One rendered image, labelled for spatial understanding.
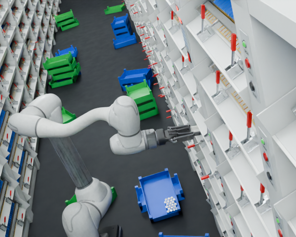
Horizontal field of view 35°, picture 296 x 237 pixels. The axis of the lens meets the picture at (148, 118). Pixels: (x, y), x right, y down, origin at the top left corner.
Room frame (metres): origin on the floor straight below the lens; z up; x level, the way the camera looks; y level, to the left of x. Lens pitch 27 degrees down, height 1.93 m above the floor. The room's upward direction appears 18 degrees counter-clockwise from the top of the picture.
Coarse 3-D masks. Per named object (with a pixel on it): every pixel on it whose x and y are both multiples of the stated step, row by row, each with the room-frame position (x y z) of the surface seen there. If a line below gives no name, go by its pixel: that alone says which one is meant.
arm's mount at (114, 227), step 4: (104, 228) 2.17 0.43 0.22; (108, 228) 2.16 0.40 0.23; (112, 228) 2.14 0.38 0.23; (116, 228) 2.13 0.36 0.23; (100, 232) 2.15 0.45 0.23; (104, 232) 2.13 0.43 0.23; (108, 232) 2.12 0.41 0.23; (112, 232) 2.11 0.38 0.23; (116, 232) 2.09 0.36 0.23; (112, 236) 2.07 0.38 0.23; (116, 236) 2.06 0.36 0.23
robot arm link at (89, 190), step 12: (48, 96) 2.31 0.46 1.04; (48, 108) 2.23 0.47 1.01; (60, 108) 2.30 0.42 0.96; (60, 120) 2.25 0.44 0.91; (60, 144) 2.22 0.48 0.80; (72, 144) 2.26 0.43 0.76; (60, 156) 2.23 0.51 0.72; (72, 156) 2.22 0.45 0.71; (72, 168) 2.21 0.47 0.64; (84, 168) 2.23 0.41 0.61; (72, 180) 2.23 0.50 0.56; (84, 180) 2.20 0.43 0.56; (96, 180) 2.24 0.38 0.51; (84, 192) 2.17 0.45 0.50; (96, 192) 2.17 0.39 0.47; (108, 192) 2.24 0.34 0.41; (96, 204) 2.13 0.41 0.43; (108, 204) 2.19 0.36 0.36
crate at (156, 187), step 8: (152, 176) 2.61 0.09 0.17; (160, 176) 2.62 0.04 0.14; (168, 176) 2.61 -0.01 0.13; (144, 184) 2.60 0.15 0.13; (152, 184) 2.59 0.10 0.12; (160, 184) 2.57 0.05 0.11; (168, 184) 2.56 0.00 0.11; (144, 192) 2.55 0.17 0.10; (152, 192) 2.54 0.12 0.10; (160, 192) 2.52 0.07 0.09; (168, 192) 2.51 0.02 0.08; (152, 200) 2.49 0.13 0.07; (160, 200) 2.48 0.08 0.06; (176, 200) 2.45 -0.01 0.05; (152, 208) 2.44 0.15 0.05; (160, 208) 2.43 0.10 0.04; (152, 216) 2.35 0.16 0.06; (160, 216) 2.34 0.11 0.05; (168, 216) 2.35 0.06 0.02
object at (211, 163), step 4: (192, 120) 2.06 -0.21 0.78; (188, 124) 2.06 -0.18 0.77; (192, 124) 2.06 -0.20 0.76; (196, 124) 2.06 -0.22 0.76; (196, 136) 1.98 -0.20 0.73; (200, 136) 1.96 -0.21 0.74; (204, 148) 1.86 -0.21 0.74; (208, 148) 1.84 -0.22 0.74; (204, 152) 1.83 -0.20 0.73; (208, 152) 1.81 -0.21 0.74; (204, 156) 1.80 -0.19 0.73; (208, 156) 1.78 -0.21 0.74; (208, 160) 1.76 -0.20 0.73; (212, 160) 1.74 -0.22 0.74; (208, 164) 1.73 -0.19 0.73; (212, 164) 1.71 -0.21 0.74; (212, 168) 1.69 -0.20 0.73; (212, 172) 1.67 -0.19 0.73; (216, 180) 1.60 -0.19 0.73; (220, 184) 1.56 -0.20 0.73; (220, 188) 1.54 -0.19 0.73; (220, 192) 1.46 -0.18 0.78; (224, 196) 1.46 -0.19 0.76
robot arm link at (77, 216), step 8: (72, 208) 2.06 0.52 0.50; (80, 208) 2.04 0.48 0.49; (88, 208) 2.08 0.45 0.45; (64, 216) 2.03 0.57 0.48; (72, 216) 2.01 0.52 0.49; (80, 216) 2.01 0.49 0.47; (88, 216) 2.03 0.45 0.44; (96, 216) 2.07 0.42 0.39; (64, 224) 2.02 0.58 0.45; (72, 224) 1.99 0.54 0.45; (80, 224) 1.99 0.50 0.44; (88, 224) 2.00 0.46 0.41; (96, 224) 2.05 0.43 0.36; (72, 232) 1.98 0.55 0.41; (80, 232) 1.98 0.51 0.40; (88, 232) 1.99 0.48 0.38; (96, 232) 2.02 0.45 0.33
